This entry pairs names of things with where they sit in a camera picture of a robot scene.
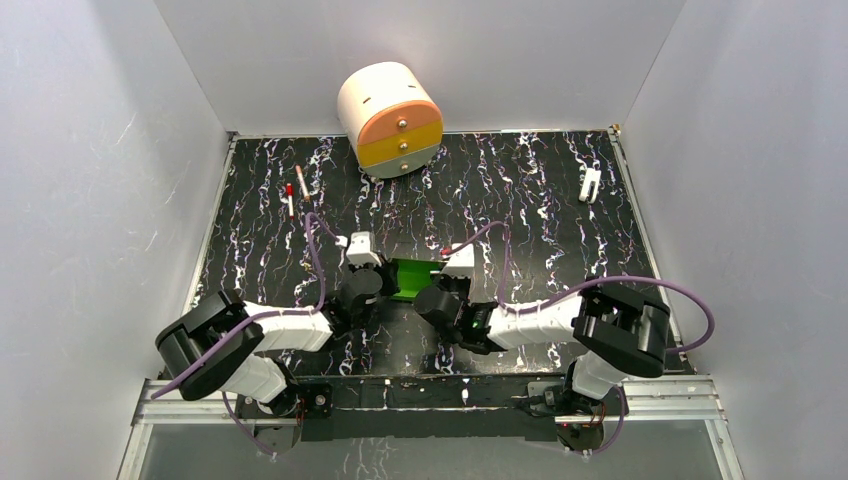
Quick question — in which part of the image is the green paper box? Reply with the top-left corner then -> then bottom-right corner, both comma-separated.
391,259 -> 445,302

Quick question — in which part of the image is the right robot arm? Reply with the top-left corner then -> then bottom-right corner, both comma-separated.
413,274 -> 670,416

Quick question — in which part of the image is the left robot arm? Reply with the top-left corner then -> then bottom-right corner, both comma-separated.
154,259 -> 400,416

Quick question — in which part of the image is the pink marker pen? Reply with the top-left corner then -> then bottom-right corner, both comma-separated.
295,165 -> 311,201

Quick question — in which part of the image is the red capped marker pen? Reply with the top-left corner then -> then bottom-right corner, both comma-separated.
285,183 -> 295,219

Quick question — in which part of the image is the round three-drawer storage cabinet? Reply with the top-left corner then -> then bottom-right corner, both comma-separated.
337,62 -> 444,181

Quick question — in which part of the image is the small white plastic clip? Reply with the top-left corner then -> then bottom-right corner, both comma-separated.
578,168 -> 601,204

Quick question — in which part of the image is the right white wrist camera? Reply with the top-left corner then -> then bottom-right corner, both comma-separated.
440,244 -> 475,279

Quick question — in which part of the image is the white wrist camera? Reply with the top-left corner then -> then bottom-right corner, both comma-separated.
335,231 -> 383,267
440,244 -> 475,279

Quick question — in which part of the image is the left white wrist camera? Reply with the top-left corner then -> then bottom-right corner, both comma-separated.
335,231 -> 383,267

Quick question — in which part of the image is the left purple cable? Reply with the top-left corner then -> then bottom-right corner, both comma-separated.
150,211 -> 349,458

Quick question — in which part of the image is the purple cable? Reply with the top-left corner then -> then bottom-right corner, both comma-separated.
150,211 -> 349,458
447,220 -> 717,456

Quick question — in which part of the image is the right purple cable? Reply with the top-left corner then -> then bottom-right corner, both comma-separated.
447,220 -> 717,456

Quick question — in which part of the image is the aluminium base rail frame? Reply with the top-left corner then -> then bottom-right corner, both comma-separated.
119,374 -> 743,479

